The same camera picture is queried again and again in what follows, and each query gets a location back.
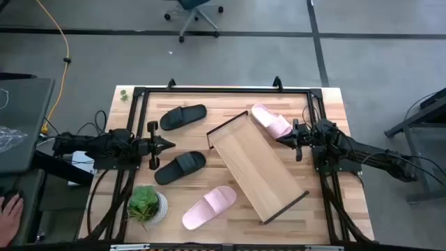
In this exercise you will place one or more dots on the wooden shelf with black frame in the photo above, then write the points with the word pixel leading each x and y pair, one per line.
pixel 251 164

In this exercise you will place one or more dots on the green succulent in white pot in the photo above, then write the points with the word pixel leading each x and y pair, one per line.
pixel 143 204

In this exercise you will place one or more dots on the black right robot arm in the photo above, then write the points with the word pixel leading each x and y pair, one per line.
pixel 366 153

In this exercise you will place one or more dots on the black metal stand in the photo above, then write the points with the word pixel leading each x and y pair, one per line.
pixel 418 118

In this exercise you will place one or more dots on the small green leaf sprig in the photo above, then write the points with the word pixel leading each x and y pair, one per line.
pixel 124 96

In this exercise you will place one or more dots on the dark grey side table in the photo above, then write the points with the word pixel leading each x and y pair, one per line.
pixel 24 111

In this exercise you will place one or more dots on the pink rubber slide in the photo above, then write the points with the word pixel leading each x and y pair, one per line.
pixel 268 120
pixel 209 207

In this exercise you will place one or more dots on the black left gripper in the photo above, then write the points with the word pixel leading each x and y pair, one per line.
pixel 153 146

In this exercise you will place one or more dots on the black computer mouse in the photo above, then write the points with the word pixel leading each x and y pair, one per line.
pixel 12 193

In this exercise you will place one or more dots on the office swivel chair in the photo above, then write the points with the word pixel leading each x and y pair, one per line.
pixel 190 3

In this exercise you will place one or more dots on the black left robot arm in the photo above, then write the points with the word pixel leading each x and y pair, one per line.
pixel 104 144

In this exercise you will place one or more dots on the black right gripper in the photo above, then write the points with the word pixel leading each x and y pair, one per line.
pixel 302 137

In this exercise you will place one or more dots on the black computer desk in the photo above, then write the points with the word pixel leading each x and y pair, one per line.
pixel 31 209

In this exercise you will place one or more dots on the black metal table frame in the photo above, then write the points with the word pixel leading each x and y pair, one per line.
pixel 226 90

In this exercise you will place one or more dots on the person's hand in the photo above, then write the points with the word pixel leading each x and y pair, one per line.
pixel 10 219

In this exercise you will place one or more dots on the white box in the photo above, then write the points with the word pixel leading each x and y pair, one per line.
pixel 82 160

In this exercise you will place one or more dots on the clear plastic bag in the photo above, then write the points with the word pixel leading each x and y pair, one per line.
pixel 10 137

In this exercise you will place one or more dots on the black rubber slide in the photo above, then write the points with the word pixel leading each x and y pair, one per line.
pixel 181 116
pixel 177 167

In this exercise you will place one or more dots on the silver metal bracket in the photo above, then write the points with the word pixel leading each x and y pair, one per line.
pixel 324 248
pixel 129 247

